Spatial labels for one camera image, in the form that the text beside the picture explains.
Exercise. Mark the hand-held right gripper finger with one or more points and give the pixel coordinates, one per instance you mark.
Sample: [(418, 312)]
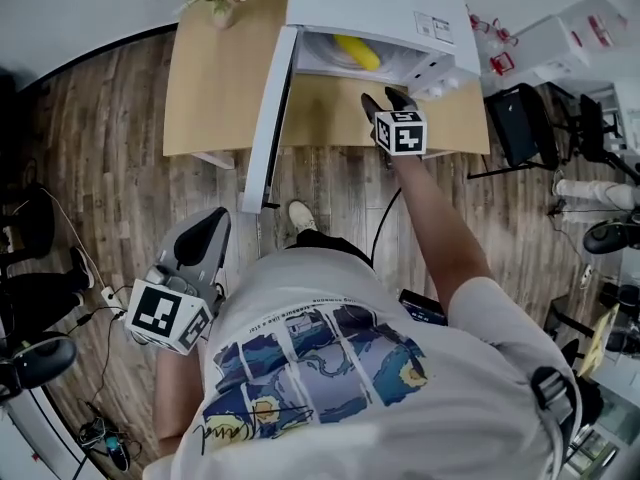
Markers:
[(371, 110), (400, 99)]

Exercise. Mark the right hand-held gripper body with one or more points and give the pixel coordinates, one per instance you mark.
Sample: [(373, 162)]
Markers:
[(407, 135)]

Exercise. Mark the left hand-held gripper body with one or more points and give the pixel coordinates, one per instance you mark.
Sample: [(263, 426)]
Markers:
[(167, 315)]

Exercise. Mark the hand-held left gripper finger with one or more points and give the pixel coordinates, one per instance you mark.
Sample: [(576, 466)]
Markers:
[(172, 245), (219, 245)]

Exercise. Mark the yellow banana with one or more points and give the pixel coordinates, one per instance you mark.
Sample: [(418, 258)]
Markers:
[(357, 52)]

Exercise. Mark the white microwave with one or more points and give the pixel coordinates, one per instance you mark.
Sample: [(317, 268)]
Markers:
[(370, 3)]

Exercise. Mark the person's left forearm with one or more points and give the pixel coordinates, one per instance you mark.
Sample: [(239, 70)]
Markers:
[(175, 403)]

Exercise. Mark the person's right forearm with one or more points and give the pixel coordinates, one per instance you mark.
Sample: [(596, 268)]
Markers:
[(440, 223)]

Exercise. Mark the white power strip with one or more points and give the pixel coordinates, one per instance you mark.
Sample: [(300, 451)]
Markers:
[(108, 298)]

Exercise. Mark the glass turntable plate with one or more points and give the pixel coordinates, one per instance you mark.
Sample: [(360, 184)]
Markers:
[(325, 55)]

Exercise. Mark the person's white shoe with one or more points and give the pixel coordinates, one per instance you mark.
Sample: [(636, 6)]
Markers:
[(301, 214)]

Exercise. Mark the clear container red clips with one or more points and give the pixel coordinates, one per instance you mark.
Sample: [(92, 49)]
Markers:
[(495, 43)]

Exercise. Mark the person's black trousers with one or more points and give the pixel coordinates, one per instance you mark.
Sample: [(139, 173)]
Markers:
[(335, 242)]

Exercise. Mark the black padded seat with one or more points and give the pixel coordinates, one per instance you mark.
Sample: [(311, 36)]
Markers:
[(45, 360)]

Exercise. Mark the black round chair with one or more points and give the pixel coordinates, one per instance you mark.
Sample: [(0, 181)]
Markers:
[(27, 223)]

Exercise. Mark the black belt device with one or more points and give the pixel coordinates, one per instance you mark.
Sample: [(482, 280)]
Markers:
[(422, 308)]

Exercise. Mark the beige vase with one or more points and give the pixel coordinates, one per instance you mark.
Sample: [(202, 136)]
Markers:
[(223, 18)]

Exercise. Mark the white box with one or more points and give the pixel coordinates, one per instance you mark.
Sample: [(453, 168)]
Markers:
[(570, 43)]

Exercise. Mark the person's white printed shirt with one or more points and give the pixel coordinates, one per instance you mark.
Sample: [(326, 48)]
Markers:
[(370, 398)]

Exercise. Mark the yellow board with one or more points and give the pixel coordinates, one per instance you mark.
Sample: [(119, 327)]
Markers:
[(600, 340)]

